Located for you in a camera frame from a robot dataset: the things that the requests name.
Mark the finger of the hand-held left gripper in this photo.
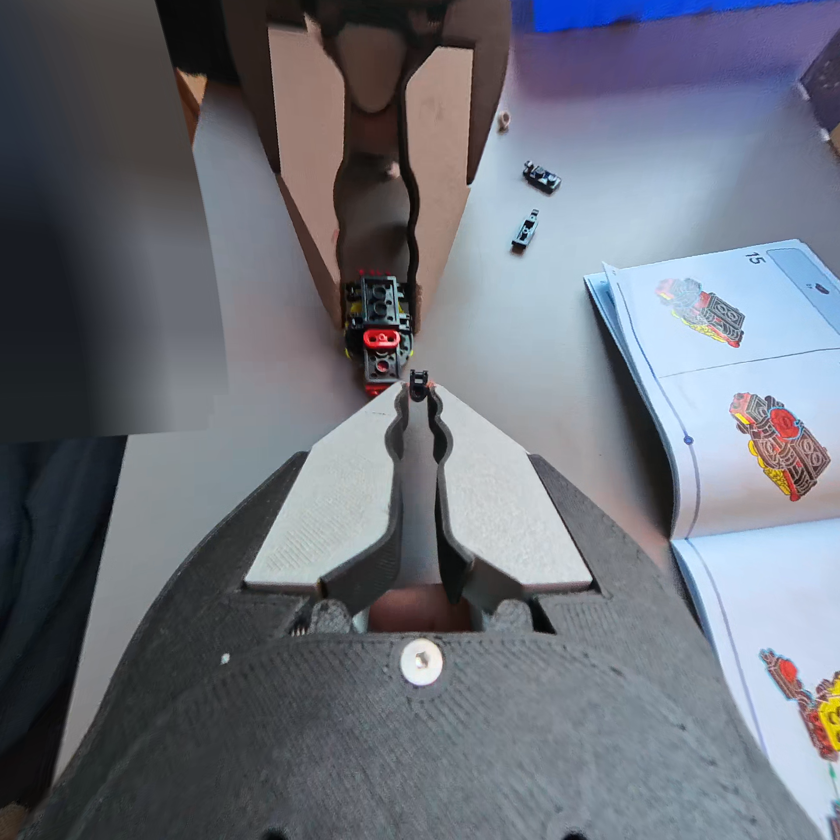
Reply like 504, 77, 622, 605
268, 26, 355, 329
395, 45, 475, 324

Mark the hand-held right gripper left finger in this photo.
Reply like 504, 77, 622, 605
244, 382, 409, 614

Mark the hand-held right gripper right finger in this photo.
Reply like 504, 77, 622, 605
427, 382, 595, 613

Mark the black yellow red lego model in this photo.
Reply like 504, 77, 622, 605
343, 268, 417, 398

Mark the lego instruction booklet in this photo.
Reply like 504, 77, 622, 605
583, 238, 840, 840

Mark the blue cloth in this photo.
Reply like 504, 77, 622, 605
512, 0, 840, 34

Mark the person's leg in dark pants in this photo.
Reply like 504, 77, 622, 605
0, 436, 127, 808

